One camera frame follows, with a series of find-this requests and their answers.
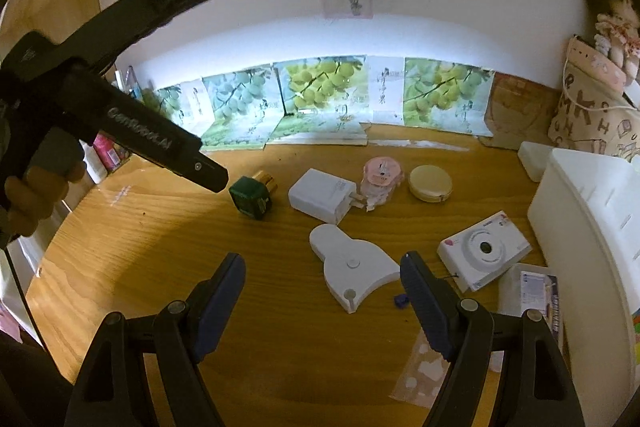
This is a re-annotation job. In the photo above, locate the white blue printed packet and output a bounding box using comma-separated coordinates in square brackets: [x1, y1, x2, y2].
[497, 263, 566, 373]

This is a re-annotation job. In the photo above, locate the white plastic storage bin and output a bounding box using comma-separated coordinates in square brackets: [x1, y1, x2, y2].
[527, 148, 640, 413]

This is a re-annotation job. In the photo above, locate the beige letter print fabric bag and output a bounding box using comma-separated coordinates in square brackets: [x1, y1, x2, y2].
[547, 57, 640, 155]

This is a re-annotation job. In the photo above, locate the white square plug charger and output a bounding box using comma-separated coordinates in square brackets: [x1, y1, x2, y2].
[288, 168, 368, 226]

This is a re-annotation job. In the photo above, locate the white instant camera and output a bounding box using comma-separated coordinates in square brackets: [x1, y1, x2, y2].
[436, 210, 532, 293]

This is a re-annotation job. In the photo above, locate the pink oblong case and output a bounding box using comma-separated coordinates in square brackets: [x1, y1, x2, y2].
[565, 34, 628, 95]

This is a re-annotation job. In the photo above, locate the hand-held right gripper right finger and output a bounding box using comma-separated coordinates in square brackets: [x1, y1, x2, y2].
[399, 251, 586, 427]

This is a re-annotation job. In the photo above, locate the dark haired rag doll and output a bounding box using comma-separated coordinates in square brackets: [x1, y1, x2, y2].
[585, 0, 640, 82]

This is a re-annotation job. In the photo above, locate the small white plastic box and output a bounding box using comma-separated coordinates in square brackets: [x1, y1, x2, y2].
[517, 141, 558, 182]

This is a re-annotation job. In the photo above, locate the white plastic gadget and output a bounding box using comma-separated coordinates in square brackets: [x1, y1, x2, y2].
[308, 223, 401, 315]

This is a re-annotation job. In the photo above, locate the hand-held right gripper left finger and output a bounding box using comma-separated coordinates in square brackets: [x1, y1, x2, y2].
[65, 252, 247, 427]

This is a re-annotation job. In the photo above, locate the green glass perfume bottle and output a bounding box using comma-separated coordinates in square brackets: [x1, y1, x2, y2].
[228, 171, 277, 220]

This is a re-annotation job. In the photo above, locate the brown printed cardboard sheet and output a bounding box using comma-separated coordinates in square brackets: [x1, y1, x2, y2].
[482, 72, 563, 150]

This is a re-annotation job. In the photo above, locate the torn white paper strip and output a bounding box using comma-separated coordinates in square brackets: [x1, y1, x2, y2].
[367, 134, 471, 152]

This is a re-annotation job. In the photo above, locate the person's left hand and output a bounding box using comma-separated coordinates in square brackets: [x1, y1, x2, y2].
[4, 162, 87, 238]

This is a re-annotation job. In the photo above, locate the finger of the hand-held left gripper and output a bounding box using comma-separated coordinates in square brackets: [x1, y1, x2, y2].
[65, 0, 215, 75]

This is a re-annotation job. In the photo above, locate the pink labelled bottle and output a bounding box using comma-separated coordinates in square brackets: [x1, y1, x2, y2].
[92, 134, 126, 172]

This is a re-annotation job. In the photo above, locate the white spray bottle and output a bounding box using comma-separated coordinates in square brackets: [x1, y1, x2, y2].
[82, 157, 108, 185]

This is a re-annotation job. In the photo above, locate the round beige compact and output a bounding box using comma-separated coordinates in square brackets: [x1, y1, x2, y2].
[407, 164, 454, 204]

